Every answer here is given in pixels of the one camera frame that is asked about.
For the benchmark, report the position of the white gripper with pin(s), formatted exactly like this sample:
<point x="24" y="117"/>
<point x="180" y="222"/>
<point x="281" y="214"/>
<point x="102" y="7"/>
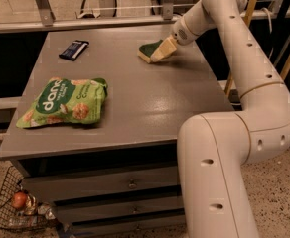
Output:
<point x="181" y="34"/>

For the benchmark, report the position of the green yellow sponge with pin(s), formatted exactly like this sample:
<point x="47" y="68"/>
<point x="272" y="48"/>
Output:
<point x="150" y="52"/>

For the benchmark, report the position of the green rice chip bag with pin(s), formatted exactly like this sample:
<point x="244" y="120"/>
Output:
<point x="66" y="101"/>

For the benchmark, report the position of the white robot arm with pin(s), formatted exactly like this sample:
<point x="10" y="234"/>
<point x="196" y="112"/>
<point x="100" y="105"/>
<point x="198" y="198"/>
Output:
<point x="212" y="147"/>

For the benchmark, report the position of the dark blue snack bar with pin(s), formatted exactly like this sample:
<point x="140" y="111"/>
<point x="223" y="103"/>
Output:
<point x="73" y="51"/>

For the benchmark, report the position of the yellow wooden pole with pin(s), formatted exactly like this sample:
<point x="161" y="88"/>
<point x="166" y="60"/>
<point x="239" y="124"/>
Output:
<point x="247" y="20"/>

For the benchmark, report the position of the grey drawer cabinet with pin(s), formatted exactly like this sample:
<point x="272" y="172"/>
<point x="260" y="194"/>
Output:
<point x="95" y="132"/>

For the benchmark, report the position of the top grey drawer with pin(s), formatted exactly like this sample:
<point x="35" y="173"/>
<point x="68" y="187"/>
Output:
<point x="101" y="182"/>

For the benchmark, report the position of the grey drawer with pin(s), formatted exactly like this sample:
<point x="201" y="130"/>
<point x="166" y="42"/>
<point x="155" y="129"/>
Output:
<point x="135" y="225"/>
<point x="101" y="182"/>
<point x="87" y="212"/>

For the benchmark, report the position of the bottom grey drawer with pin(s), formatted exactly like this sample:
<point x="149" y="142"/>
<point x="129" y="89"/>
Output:
<point x="135" y="225"/>

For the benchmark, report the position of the middle grey drawer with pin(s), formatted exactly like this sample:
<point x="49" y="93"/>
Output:
<point x="87" y="212"/>

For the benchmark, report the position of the crumpled foil wrapper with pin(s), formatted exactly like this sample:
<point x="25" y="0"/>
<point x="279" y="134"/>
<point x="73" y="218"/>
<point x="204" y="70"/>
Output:
<point x="31" y="206"/>

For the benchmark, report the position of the red apple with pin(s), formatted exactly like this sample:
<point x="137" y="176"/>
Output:
<point x="19" y="200"/>

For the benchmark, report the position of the grey metal rail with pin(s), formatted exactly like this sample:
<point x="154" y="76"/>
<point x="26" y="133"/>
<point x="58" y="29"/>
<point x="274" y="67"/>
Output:
<point x="83" y="24"/>

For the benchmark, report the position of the black wire basket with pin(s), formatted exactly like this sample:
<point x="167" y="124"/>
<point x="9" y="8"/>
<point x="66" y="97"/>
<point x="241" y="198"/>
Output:
<point x="14" y="220"/>

